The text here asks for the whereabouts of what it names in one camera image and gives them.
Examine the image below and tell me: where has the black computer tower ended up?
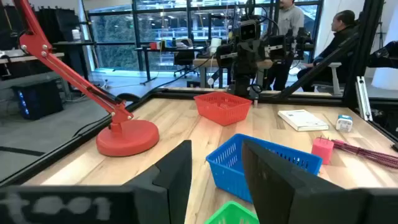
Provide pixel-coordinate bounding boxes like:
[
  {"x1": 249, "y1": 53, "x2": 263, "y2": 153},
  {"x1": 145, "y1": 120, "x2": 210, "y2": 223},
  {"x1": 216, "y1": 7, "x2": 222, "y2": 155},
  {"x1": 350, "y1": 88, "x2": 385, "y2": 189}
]
[{"x1": 11, "y1": 79, "x2": 63, "y2": 121}]

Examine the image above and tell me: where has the pink braided cable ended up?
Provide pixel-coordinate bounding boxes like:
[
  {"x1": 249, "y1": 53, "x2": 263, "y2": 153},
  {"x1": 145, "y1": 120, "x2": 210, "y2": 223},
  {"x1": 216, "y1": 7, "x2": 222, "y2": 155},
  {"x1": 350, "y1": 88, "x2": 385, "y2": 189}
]
[{"x1": 331, "y1": 139, "x2": 398, "y2": 170}]

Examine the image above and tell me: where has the white paper roll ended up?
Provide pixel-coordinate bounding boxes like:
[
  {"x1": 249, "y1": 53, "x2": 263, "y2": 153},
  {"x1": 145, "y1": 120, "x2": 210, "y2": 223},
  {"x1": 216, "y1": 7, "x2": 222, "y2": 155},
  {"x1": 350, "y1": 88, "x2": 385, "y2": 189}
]
[{"x1": 210, "y1": 37, "x2": 223, "y2": 55}]

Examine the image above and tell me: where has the blue plastic basket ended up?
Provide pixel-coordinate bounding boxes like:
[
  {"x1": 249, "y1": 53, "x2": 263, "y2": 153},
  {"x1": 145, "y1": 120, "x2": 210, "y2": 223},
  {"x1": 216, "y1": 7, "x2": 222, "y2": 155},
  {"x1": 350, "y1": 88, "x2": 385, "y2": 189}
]
[{"x1": 205, "y1": 133, "x2": 323, "y2": 205}]

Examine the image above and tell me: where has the green plastic basket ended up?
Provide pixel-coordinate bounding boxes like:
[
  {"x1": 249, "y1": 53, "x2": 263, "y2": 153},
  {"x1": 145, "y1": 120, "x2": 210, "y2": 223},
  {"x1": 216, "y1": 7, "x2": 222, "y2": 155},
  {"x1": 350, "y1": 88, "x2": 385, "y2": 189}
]
[{"x1": 203, "y1": 200, "x2": 261, "y2": 224}]

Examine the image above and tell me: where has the silver aluminium extrusion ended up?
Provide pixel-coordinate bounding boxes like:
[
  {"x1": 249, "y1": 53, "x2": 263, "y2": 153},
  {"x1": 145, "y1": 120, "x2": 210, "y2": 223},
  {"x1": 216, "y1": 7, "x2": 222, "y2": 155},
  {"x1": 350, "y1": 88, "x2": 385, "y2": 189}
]
[{"x1": 355, "y1": 76, "x2": 374, "y2": 122}]

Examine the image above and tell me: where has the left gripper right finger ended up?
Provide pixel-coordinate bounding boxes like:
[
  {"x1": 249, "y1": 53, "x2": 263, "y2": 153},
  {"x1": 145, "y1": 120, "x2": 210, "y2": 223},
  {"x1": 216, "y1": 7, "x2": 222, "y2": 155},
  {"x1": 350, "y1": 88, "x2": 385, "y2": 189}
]
[{"x1": 241, "y1": 139, "x2": 358, "y2": 224}]

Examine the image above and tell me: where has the white chair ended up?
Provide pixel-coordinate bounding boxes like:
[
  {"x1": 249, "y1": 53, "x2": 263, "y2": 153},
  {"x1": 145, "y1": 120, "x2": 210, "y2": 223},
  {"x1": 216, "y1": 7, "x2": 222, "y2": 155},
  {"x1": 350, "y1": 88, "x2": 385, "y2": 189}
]
[{"x1": 312, "y1": 62, "x2": 343, "y2": 96}]

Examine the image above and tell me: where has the black desk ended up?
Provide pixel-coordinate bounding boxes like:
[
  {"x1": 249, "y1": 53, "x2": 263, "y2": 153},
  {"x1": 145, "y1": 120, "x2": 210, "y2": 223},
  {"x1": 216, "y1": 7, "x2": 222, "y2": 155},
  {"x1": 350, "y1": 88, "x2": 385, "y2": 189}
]
[{"x1": 134, "y1": 45, "x2": 206, "y2": 85}]

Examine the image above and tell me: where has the pink charger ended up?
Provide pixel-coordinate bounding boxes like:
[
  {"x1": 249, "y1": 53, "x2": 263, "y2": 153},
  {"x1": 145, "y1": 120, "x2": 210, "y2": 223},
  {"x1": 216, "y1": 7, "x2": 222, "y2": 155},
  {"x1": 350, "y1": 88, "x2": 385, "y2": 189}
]
[{"x1": 311, "y1": 136, "x2": 335, "y2": 166}]

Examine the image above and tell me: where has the black office chair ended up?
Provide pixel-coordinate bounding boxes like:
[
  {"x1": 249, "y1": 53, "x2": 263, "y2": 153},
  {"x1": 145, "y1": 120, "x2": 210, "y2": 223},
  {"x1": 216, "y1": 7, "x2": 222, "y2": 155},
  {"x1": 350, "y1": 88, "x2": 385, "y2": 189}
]
[{"x1": 172, "y1": 39, "x2": 200, "y2": 78}]

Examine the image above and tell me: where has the red plastic basket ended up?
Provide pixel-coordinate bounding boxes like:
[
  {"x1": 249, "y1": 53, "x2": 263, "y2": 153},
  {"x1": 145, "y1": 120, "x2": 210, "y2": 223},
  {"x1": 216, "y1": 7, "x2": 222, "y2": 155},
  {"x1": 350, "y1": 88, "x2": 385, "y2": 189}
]
[{"x1": 193, "y1": 91, "x2": 252, "y2": 127}]

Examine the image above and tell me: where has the white book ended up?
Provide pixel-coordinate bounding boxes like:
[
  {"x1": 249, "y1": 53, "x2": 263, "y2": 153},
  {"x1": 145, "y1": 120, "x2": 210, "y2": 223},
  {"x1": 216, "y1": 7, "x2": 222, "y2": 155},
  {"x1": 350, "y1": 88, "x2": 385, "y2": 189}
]
[{"x1": 277, "y1": 109, "x2": 330, "y2": 132}]

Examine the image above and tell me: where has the person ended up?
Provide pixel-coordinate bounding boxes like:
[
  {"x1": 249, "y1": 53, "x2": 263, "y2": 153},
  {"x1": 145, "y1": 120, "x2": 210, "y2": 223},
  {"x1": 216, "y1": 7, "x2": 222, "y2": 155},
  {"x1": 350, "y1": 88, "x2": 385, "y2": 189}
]
[
  {"x1": 366, "y1": 40, "x2": 398, "y2": 69},
  {"x1": 266, "y1": 0, "x2": 306, "y2": 91},
  {"x1": 297, "y1": 9, "x2": 360, "y2": 93}
]

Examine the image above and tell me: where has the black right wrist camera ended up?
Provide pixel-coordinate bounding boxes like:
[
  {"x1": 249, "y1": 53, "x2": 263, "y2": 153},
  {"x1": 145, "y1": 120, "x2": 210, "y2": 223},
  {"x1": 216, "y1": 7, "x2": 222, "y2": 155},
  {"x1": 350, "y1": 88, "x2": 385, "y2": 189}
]
[{"x1": 238, "y1": 19, "x2": 261, "y2": 42}]

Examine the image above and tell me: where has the wooden desk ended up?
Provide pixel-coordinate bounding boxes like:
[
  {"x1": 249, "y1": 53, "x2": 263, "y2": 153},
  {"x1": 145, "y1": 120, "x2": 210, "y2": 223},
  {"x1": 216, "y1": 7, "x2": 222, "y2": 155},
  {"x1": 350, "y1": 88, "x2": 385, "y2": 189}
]
[{"x1": 192, "y1": 57, "x2": 274, "y2": 90}]

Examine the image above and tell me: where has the red desk lamp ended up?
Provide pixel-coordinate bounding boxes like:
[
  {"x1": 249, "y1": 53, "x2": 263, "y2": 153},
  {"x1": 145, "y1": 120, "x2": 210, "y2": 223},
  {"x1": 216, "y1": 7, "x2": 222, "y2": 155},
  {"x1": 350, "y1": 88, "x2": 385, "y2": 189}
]
[{"x1": 12, "y1": 0, "x2": 160, "y2": 158}]

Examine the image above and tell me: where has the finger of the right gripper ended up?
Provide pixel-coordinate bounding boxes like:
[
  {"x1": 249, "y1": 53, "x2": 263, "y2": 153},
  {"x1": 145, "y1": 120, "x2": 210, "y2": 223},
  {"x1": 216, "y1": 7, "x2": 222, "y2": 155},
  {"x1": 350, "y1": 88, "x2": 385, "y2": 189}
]
[
  {"x1": 268, "y1": 34, "x2": 287, "y2": 60},
  {"x1": 216, "y1": 42, "x2": 236, "y2": 68}
]

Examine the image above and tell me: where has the black arched cable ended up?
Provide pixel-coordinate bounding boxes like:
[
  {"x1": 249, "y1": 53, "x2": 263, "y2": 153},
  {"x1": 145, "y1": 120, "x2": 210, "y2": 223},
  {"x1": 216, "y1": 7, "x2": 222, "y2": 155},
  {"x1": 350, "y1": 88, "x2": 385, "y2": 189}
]
[{"x1": 116, "y1": 92, "x2": 141, "y2": 103}]

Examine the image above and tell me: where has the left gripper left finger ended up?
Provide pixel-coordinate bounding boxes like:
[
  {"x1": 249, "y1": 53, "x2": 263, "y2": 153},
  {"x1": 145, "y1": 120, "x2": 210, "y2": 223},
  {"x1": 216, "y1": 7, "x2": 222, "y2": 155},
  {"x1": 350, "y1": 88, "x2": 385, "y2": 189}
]
[{"x1": 124, "y1": 139, "x2": 193, "y2": 224}]

